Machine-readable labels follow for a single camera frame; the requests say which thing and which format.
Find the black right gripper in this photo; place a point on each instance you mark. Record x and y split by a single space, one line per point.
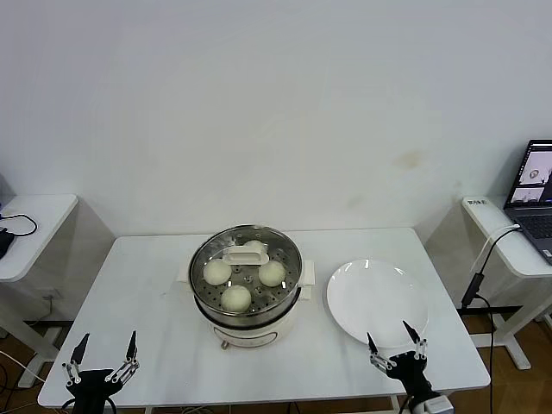
409 371

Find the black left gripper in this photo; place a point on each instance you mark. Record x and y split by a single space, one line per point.
95 381

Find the white steamed baozi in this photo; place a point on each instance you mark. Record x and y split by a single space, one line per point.
254 244
236 299
271 274
216 272

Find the stainless steel steamer basket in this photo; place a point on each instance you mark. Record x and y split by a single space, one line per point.
246 319

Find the white round plate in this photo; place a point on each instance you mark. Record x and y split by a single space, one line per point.
366 297

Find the black inline power adapter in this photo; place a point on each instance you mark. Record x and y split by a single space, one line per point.
472 288

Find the black table foot bar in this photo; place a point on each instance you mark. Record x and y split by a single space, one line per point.
496 308

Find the white side table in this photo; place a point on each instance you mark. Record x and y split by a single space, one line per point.
43 224
478 215

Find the white printed label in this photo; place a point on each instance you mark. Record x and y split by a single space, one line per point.
476 201

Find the open laptop computer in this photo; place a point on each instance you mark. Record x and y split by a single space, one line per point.
535 224

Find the white wall outlet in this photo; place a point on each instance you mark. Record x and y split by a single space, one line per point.
48 296

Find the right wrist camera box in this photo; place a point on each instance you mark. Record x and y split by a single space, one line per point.
437 405

